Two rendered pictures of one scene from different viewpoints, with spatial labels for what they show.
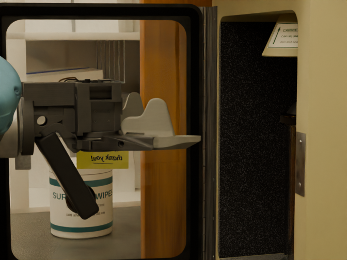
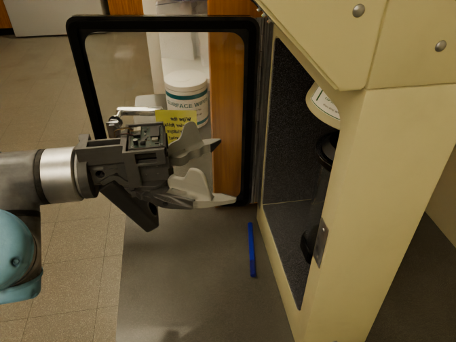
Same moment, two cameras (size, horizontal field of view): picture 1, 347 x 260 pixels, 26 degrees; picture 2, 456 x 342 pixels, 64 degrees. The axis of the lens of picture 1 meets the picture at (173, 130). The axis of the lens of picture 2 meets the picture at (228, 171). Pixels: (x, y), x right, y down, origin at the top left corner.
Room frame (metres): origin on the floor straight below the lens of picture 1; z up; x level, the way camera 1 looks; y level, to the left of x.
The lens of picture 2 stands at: (0.51, -0.06, 1.55)
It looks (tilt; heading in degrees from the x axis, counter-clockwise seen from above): 38 degrees down; 7
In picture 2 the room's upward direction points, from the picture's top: straight up
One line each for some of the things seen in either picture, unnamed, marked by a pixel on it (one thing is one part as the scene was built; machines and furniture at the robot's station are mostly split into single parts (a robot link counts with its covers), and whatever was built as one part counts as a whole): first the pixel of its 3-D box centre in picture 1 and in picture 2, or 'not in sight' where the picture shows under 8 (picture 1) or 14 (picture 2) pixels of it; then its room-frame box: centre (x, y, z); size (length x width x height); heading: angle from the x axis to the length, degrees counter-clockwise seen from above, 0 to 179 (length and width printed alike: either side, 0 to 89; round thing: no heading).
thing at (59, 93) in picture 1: (72, 117); (127, 164); (0.89, 0.12, 1.24); 0.12 x 0.08 x 0.09; 106
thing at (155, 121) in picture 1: (159, 123); (199, 186); (0.87, 0.02, 1.24); 0.09 x 0.03 x 0.06; 72
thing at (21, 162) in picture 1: (22, 149); (115, 134); (1.06, 0.21, 1.18); 0.02 x 0.02 x 0.06; 7
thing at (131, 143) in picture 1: (120, 141); (168, 191); (0.87, 0.06, 1.22); 0.09 x 0.05 x 0.02; 72
